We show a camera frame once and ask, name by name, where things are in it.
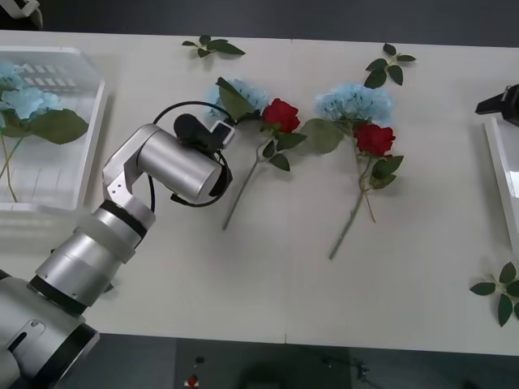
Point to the silver black left arm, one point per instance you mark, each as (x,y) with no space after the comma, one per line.
(178,166)

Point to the red rose green stem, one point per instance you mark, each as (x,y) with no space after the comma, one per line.
(281,115)
(375,139)

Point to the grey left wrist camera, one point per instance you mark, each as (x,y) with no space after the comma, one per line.
(225,135)

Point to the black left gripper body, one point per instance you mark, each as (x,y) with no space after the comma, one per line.
(207,139)

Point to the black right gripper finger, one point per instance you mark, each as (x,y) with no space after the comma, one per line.
(513,115)
(503,102)

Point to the shallow white box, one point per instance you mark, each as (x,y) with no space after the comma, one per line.
(69,174)
(507,174)

